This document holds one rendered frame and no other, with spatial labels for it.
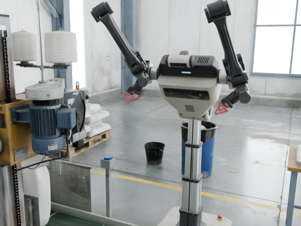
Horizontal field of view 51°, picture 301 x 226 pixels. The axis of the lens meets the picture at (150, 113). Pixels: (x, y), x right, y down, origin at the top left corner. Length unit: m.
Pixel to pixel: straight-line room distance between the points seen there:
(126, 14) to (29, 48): 8.87
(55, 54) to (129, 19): 8.96
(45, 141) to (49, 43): 0.48
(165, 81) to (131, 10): 8.61
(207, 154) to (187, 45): 6.40
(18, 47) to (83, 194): 1.22
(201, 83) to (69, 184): 1.31
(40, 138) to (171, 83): 0.86
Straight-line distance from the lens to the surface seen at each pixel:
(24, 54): 1.86
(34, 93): 1.58
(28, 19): 7.45
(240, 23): 9.67
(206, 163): 4.05
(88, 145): 5.20
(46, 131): 1.61
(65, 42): 1.67
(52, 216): 2.56
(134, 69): 1.88
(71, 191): 2.61
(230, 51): 1.60
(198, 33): 9.93
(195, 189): 2.35
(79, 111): 2.09
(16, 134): 1.74
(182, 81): 1.99
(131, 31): 10.53
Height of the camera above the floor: 1.62
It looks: 12 degrees down
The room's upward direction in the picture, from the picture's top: 1 degrees clockwise
